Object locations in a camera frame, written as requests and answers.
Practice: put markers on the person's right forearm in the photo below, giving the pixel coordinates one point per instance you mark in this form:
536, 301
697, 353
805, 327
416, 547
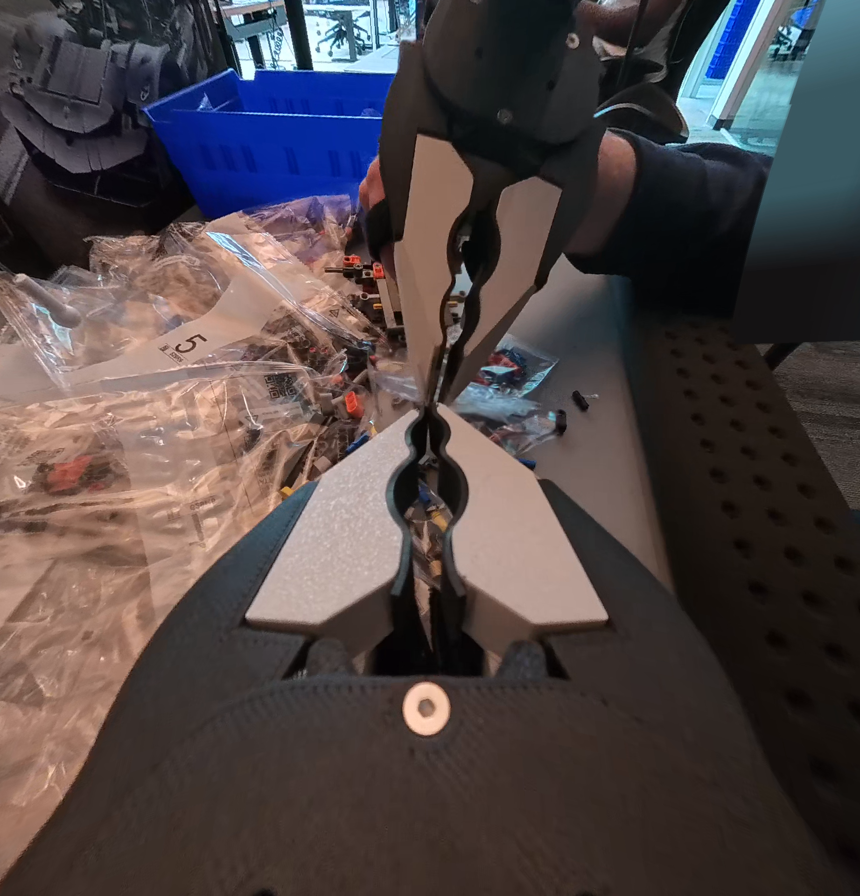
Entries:
682, 210

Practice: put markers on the clear bag of lego wheels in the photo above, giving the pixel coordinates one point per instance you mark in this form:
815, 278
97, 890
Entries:
87, 525

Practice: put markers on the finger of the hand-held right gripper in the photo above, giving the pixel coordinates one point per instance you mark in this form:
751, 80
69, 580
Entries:
521, 245
430, 231

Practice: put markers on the grey lego chassis assembly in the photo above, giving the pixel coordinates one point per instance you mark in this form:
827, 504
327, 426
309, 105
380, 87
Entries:
374, 294

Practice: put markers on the blue plastic bin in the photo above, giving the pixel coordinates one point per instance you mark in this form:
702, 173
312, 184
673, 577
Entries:
262, 140

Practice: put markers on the black lego set box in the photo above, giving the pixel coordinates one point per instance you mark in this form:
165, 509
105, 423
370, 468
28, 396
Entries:
73, 105

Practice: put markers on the person's right hand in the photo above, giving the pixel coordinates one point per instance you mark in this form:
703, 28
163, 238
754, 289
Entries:
605, 196

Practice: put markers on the small black lego pin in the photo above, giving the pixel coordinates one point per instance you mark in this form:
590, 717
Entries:
561, 421

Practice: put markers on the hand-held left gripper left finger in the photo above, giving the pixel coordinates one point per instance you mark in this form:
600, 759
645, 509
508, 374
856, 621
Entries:
318, 560

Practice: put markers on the dark perforated panel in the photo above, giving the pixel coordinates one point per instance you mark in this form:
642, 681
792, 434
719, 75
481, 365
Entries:
752, 560

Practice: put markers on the small clear bag coloured pins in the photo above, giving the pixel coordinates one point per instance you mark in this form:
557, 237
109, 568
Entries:
507, 364

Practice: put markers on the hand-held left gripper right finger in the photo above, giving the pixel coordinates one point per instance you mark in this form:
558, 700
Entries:
535, 560

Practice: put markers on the black vertical post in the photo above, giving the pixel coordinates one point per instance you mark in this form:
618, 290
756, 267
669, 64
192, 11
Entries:
298, 35

